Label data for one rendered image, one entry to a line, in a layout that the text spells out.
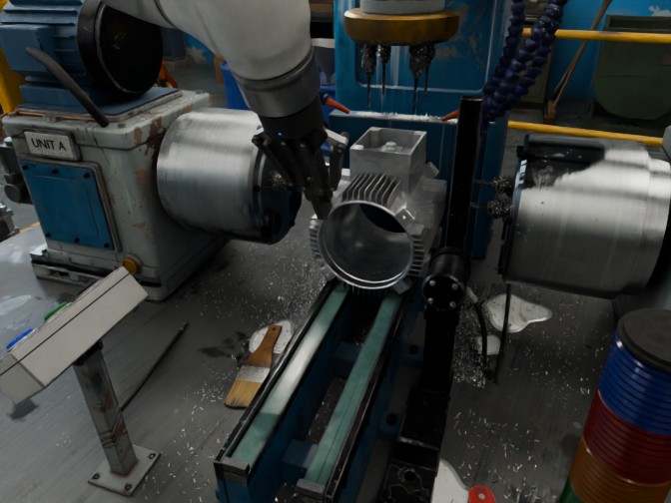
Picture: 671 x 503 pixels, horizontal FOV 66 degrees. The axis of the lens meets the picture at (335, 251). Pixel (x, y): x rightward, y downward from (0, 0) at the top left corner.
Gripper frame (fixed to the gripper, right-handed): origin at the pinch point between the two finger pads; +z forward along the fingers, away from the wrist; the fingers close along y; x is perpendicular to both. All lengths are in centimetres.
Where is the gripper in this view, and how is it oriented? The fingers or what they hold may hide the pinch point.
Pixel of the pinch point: (320, 199)
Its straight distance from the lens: 75.9
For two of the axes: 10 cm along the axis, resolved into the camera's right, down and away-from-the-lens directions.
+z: 1.8, 5.0, 8.4
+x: -2.7, 8.5, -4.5
